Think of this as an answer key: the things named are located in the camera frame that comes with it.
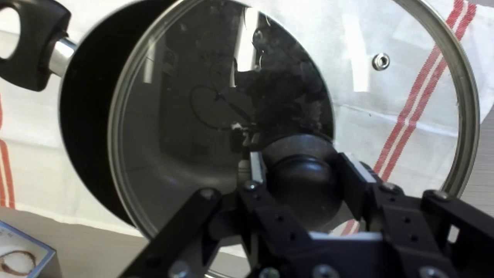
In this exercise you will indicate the blue rimmed box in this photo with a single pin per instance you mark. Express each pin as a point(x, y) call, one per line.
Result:
point(20, 255)

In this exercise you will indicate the glass lid with black knob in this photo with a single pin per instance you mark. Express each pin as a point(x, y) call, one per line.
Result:
point(302, 178)

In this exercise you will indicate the white towel with red stripes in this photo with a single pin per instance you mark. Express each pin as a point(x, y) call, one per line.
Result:
point(31, 155)

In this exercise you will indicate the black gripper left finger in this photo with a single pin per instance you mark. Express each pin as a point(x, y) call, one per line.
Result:
point(216, 241)

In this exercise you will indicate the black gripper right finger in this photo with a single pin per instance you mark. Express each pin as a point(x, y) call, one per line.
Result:
point(437, 236)

